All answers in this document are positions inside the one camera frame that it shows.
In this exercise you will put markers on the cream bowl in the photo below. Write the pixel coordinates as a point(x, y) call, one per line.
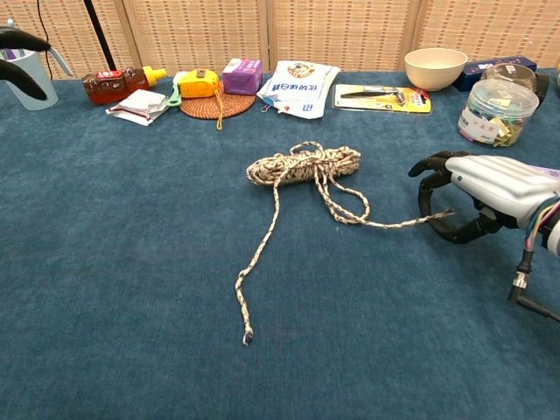
point(435, 74)

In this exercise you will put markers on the dark blue box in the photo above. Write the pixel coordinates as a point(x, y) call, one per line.
point(474, 67)

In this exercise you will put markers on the black tripod pole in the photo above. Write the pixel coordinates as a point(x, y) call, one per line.
point(98, 30)

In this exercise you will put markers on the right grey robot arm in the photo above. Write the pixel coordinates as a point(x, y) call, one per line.
point(553, 236)

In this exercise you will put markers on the blue table cloth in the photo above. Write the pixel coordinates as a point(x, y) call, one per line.
point(131, 262)

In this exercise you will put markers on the yellow tape measure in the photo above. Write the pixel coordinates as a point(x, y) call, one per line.
point(199, 85)

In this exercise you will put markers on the small coloured paper clip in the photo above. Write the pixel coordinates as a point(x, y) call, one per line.
point(264, 108)

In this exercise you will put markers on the clear jar of clips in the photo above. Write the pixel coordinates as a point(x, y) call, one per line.
point(494, 114)

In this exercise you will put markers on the razor in yellow blister pack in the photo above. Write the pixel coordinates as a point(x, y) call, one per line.
point(380, 98)

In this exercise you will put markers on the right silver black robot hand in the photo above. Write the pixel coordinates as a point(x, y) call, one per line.
point(503, 184)

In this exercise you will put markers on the purple white small box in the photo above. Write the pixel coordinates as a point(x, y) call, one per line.
point(551, 171)

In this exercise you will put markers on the white sachet red print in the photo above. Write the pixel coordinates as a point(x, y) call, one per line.
point(140, 107)

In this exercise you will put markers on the amber honey bottle yellow cap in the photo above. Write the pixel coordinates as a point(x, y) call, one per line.
point(109, 87)

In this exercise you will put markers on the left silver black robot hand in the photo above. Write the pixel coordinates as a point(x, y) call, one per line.
point(22, 38)

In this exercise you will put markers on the purple tissue pack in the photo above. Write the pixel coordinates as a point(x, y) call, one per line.
point(240, 81)

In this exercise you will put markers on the light green brush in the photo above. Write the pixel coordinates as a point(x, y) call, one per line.
point(173, 100)

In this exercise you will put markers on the round woven coaster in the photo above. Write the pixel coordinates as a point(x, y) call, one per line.
point(236, 105)

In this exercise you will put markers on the light blue toothbrush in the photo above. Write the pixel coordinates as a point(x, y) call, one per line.
point(11, 23)

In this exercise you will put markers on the white printed salt bag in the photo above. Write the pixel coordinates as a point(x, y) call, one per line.
point(297, 87)

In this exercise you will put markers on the purple white toothpaste tube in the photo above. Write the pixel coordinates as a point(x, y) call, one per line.
point(9, 54)

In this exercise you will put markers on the bamboo folding screen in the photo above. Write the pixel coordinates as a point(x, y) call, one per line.
point(197, 35)

